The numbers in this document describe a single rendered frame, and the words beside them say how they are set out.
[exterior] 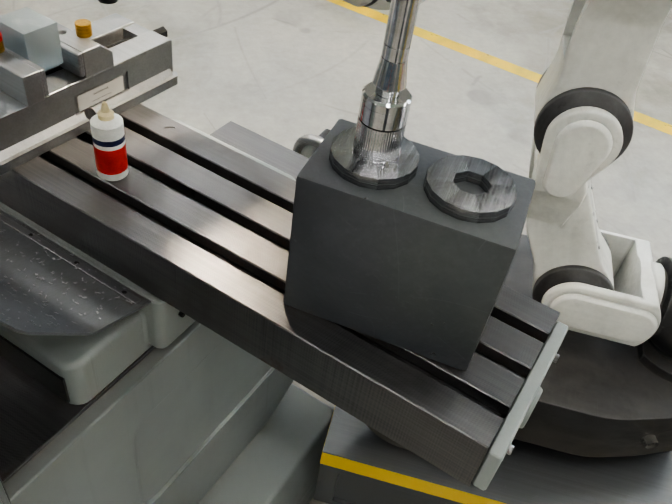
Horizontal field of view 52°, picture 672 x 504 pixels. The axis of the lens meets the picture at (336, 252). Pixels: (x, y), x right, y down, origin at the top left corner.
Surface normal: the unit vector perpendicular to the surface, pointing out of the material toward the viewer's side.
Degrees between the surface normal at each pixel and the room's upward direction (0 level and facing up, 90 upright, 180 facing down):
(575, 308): 90
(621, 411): 0
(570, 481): 0
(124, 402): 90
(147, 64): 90
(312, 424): 0
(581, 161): 90
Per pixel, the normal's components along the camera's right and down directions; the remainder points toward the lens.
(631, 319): -0.23, 0.65
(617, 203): 0.12, -0.72
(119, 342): 0.84, 0.44
